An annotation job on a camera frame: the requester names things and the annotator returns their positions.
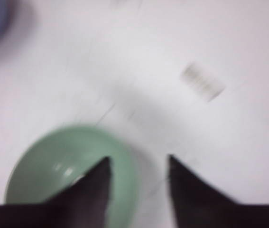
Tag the green plastic bowl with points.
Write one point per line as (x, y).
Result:
(61, 157)

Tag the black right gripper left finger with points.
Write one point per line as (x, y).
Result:
(82, 205)

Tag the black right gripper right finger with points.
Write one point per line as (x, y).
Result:
(197, 204)

